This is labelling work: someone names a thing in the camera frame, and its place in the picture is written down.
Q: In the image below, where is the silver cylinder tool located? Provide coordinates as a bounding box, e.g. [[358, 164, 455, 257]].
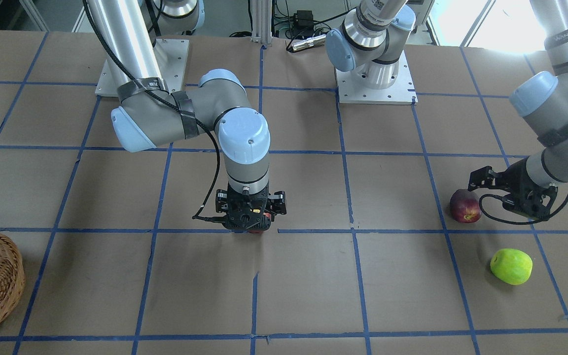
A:
[[287, 34, 326, 53]]

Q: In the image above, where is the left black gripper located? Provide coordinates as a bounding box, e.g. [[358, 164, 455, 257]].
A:
[[467, 159, 558, 220]]

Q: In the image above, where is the dark red apple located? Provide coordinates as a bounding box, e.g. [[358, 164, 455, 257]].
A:
[[449, 189, 482, 224]]

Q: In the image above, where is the green apple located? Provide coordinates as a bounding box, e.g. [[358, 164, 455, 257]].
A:
[[490, 248, 533, 285]]

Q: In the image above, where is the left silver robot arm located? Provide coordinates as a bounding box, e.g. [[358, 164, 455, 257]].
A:
[[467, 0, 568, 224]]

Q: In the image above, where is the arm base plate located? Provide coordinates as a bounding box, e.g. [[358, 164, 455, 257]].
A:
[[334, 51, 419, 105], [95, 38, 189, 98]]

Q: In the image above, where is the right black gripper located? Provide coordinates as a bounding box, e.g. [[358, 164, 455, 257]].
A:
[[215, 188, 286, 231]]

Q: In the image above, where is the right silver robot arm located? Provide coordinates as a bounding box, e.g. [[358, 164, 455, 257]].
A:
[[82, 0, 286, 232]]

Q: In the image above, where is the red yellow apple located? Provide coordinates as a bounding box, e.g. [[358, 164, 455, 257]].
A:
[[247, 212, 272, 234]]

